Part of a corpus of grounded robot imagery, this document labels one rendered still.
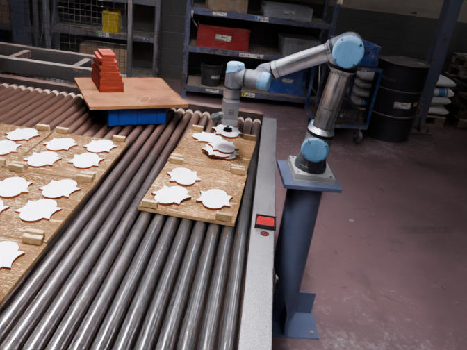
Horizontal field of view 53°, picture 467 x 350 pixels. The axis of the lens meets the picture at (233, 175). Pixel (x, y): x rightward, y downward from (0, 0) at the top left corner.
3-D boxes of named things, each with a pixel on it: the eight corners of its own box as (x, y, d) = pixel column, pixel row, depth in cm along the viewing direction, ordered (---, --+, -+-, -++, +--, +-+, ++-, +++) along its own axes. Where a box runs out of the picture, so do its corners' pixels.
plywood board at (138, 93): (160, 80, 284) (160, 77, 283) (187, 107, 244) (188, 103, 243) (74, 80, 262) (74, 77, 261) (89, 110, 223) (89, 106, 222)
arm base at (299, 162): (320, 161, 230) (325, 143, 226) (329, 176, 217) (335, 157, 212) (290, 157, 227) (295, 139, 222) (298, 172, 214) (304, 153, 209)
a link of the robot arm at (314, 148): (326, 155, 211) (368, 36, 186) (323, 169, 198) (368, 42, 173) (301, 148, 213) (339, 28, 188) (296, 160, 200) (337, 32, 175)
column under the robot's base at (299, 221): (306, 292, 280) (337, 160, 242) (318, 339, 246) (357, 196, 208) (243, 287, 277) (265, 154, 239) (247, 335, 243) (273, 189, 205)
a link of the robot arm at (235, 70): (244, 66, 193) (224, 62, 194) (240, 92, 197) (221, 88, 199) (248, 62, 200) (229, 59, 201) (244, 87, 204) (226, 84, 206)
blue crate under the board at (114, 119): (151, 105, 271) (151, 88, 267) (167, 124, 246) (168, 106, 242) (96, 106, 258) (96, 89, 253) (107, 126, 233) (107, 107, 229)
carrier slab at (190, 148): (256, 143, 238) (257, 140, 237) (244, 176, 201) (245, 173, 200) (190, 131, 241) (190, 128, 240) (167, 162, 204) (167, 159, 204)
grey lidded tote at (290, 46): (310, 53, 629) (314, 36, 619) (318, 60, 597) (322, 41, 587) (274, 50, 620) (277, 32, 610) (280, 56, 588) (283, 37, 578)
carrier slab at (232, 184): (247, 177, 201) (247, 173, 200) (233, 227, 164) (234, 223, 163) (167, 164, 203) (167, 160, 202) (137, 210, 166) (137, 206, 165)
